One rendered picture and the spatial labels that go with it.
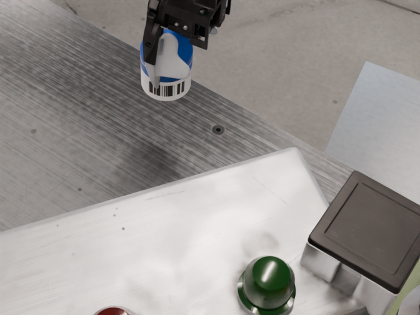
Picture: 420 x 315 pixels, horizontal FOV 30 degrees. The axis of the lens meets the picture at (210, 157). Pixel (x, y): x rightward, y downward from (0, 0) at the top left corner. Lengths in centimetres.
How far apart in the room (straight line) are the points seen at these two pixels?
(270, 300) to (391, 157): 90
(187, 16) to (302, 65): 152
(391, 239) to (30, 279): 16
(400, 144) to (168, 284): 92
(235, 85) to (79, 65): 112
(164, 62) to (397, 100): 45
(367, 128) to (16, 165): 54
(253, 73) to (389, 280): 207
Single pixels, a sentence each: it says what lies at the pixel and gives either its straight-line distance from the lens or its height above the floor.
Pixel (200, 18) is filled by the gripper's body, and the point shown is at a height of 114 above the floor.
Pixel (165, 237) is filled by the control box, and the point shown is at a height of 148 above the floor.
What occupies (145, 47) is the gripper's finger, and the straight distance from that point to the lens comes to 97.
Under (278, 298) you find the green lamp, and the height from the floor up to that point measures 149.
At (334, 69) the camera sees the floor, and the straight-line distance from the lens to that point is 244.
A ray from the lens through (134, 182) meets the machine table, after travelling 115.
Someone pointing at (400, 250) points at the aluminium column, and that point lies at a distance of 35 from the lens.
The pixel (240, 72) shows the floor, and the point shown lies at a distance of 239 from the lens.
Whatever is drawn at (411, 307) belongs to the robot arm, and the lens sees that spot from 78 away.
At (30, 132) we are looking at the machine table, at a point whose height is 83.
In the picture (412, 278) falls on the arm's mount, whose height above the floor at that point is 86.
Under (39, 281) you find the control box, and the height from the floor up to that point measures 148.
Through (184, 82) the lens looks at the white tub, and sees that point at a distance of 106.
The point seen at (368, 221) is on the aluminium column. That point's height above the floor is 150.
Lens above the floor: 180
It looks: 55 degrees down
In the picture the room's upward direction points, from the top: 6 degrees clockwise
